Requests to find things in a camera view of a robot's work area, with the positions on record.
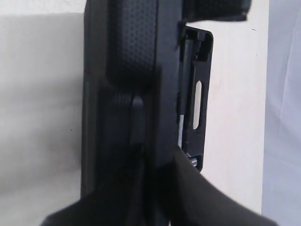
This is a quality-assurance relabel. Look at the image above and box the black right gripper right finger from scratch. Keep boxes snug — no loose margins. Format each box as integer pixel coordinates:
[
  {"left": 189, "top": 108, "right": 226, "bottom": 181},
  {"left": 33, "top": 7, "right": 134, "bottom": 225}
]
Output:
[{"left": 158, "top": 149, "right": 277, "bottom": 226}]

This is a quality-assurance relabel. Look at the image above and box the black plastic tool case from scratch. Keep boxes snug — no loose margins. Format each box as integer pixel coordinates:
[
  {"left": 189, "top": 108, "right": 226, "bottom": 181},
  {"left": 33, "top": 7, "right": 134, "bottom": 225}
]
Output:
[{"left": 81, "top": 0, "right": 251, "bottom": 226}]

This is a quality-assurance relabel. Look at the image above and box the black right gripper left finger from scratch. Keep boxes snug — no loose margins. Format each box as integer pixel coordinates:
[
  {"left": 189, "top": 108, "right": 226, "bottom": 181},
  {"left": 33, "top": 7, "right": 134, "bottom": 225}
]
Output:
[{"left": 41, "top": 144, "right": 149, "bottom": 226}]

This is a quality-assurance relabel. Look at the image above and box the claw hammer black handle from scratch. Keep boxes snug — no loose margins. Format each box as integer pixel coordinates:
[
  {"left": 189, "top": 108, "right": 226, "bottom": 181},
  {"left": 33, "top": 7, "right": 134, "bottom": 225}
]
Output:
[{"left": 177, "top": 44, "right": 198, "bottom": 168}]

